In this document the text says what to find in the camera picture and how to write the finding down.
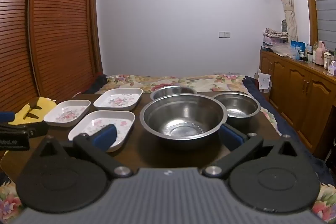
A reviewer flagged medium stainless steel bowl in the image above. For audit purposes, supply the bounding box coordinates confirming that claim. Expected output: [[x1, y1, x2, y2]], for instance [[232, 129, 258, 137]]
[[150, 86, 198, 101]]

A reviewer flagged black and red garment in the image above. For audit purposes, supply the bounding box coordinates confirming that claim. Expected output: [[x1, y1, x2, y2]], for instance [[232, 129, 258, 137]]
[[83, 74, 109, 95]]

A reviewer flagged large stainless steel bowl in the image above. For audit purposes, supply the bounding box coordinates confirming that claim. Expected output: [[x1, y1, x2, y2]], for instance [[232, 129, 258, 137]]
[[139, 100, 228, 150]]

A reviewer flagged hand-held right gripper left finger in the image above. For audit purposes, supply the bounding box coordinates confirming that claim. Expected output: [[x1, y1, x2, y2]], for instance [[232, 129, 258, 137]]
[[28, 124, 133, 180]]

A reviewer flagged white paper bag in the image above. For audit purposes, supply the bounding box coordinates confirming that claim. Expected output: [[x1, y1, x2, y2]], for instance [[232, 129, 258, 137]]
[[258, 72, 272, 91]]

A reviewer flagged white jar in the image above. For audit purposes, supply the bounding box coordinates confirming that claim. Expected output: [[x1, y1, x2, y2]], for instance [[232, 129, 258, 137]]
[[323, 52, 333, 69]]

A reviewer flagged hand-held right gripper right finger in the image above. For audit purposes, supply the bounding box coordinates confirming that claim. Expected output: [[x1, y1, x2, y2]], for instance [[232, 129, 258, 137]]
[[202, 124, 318, 180]]

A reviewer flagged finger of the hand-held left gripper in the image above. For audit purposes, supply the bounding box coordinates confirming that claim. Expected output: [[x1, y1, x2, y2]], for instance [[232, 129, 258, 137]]
[[0, 111, 14, 124], [0, 122, 49, 139]]

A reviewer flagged blue box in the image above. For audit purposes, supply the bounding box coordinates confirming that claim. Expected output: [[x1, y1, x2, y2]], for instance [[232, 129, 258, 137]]
[[290, 40, 306, 55]]

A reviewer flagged small stainless steel bowl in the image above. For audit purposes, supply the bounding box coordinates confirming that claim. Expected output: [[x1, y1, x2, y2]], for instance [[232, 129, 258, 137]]
[[211, 92, 261, 125]]

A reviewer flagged patterned cloth bundle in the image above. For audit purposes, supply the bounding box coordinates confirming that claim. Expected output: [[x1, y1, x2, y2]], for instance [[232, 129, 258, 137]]
[[263, 28, 289, 38]]

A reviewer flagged yellow plush toy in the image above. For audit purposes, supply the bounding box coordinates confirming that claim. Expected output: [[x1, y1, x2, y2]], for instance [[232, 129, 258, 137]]
[[7, 97, 57, 126]]

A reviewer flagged floral blanket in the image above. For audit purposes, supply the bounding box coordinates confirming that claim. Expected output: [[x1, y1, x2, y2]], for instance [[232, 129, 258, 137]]
[[0, 73, 336, 224]]

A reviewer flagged purple packet pile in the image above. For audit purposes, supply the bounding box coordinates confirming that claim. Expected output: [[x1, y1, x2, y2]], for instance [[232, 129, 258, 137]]
[[262, 36, 287, 46]]

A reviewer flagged clear plastic bag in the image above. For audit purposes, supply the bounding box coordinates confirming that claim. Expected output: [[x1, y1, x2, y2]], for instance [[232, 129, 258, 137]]
[[271, 44, 300, 59]]

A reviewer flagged white floral rectangular plate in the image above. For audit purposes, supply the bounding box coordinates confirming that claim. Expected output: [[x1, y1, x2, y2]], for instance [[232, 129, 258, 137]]
[[43, 100, 92, 127], [68, 110, 136, 153], [93, 88, 144, 111]]

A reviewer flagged wooden louvered wardrobe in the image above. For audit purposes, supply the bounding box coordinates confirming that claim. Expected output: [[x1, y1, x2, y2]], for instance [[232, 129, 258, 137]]
[[0, 0, 104, 112]]

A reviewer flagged pink thermos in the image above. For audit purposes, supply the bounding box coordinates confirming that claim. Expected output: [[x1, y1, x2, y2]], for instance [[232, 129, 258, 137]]
[[315, 41, 326, 66]]

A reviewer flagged wooden cabinet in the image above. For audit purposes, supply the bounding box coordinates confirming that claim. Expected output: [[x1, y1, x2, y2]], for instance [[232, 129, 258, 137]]
[[259, 48, 336, 162]]

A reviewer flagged group of small bottles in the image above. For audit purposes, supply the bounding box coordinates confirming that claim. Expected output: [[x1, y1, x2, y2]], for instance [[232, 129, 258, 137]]
[[296, 43, 314, 62]]

